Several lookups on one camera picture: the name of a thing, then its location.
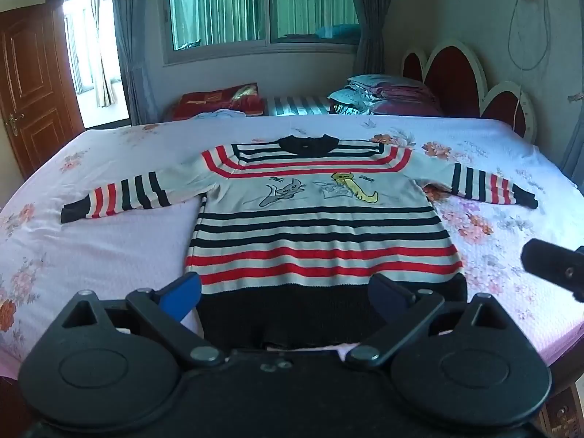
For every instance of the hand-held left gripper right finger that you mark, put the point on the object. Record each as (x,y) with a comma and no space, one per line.
(388,294)

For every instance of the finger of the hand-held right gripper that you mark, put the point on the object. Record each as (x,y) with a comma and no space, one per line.
(550,262)

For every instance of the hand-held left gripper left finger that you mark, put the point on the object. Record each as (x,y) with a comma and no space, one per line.
(182,294)

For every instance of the striped cartoon sweater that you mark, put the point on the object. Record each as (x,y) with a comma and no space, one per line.
(319,232)

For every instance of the bed with floral sheet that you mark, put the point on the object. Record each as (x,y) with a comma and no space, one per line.
(114,246)

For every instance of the light blue cloth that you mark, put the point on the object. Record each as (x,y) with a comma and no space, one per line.
(223,114)

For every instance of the red pillow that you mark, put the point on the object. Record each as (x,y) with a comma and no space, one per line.
(214,100)

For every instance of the stack of pillows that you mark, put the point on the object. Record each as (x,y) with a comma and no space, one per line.
(388,96)

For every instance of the red and white headboard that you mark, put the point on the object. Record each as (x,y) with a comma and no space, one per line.
(451,77)

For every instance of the striped blanket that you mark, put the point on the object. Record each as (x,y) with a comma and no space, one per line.
(296,105)

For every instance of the brown wooden door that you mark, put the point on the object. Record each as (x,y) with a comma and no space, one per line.
(36,91)

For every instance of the grey curtain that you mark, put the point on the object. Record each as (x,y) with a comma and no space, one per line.
(372,18)
(137,45)

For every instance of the teal cloth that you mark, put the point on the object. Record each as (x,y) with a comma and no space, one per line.
(337,31)

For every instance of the window with green curtain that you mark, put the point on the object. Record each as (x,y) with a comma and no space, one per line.
(219,4)

